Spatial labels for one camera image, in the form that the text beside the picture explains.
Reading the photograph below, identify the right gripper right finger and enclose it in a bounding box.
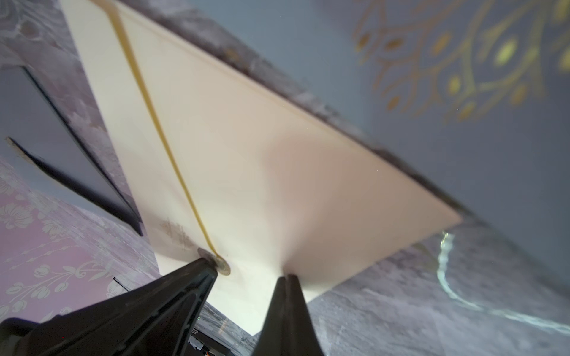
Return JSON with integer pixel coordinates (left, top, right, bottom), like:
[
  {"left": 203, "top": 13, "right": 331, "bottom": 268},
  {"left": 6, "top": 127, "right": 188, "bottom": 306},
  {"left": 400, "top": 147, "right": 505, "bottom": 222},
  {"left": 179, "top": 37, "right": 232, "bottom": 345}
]
[{"left": 252, "top": 274, "right": 324, "bottom": 356}]

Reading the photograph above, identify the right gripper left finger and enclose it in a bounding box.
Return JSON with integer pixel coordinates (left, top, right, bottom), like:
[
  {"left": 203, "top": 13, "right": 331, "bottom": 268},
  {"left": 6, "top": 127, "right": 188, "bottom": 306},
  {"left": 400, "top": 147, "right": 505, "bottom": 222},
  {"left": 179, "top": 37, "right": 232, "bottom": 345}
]
[{"left": 1, "top": 258, "right": 218, "bottom": 355}]

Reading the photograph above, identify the cream envelope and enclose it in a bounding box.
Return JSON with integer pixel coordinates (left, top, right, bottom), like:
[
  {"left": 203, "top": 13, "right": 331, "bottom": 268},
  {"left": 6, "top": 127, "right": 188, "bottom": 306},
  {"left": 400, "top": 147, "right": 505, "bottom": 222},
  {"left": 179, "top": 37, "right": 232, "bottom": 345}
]
[{"left": 61, "top": 1, "right": 461, "bottom": 335}]

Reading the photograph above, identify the dark grey envelope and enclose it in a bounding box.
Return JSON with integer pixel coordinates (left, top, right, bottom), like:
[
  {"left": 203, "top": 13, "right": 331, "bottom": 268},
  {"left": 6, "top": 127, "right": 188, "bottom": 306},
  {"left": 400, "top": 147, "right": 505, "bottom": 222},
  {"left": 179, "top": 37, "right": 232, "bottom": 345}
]
[{"left": 1, "top": 67, "right": 143, "bottom": 235}]

